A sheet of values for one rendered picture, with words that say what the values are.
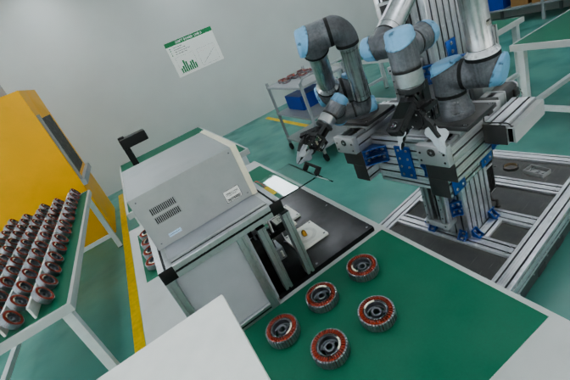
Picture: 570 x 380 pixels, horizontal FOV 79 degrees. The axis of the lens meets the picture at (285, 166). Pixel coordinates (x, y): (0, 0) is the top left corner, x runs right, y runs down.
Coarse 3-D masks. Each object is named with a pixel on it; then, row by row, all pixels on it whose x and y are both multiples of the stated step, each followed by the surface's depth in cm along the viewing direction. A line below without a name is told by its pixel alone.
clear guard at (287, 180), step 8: (288, 168) 149; (296, 168) 146; (272, 176) 147; (280, 176) 144; (288, 176) 141; (296, 176) 138; (304, 176) 136; (312, 176) 133; (320, 176) 133; (264, 184) 144; (272, 184) 140; (280, 184) 138; (288, 184) 135; (296, 184) 133; (304, 184) 130; (280, 192) 132; (288, 192) 129
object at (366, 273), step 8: (360, 256) 126; (368, 256) 124; (352, 264) 124; (360, 264) 124; (368, 264) 125; (376, 264) 120; (352, 272) 120; (360, 272) 120; (368, 272) 118; (376, 272) 120; (360, 280) 119; (368, 280) 119
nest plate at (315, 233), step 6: (306, 222) 159; (312, 222) 157; (300, 228) 157; (306, 228) 155; (312, 228) 153; (318, 228) 152; (300, 234) 153; (312, 234) 149; (318, 234) 148; (324, 234) 146; (288, 240) 152; (306, 240) 147; (312, 240) 146; (318, 240) 145; (306, 246) 144
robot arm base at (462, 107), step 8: (456, 96) 134; (464, 96) 134; (440, 104) 138; (448, 104) 136; (456, 104) 135; (464, 104) 134; (472, 104) 136; (440, 112) 139; (448, 112) 136; (456, 112) 136; (464, 112) 134; (472, 112) 136; (440, 120) 140; (448, 120) 138
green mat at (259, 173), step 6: (258, 168) 249; (264, 168) 245; (252, 174) 244; (258, 174) 240; (264, 174) 236; (270, 174) 232; (252, 180) 234; (258, 180) 231; (138, 240) 217; (144, 258) 194; (144, 264) 188; (144, 270) 182; (156, 270) 178; (150, 276) 175; (156, 276) 173
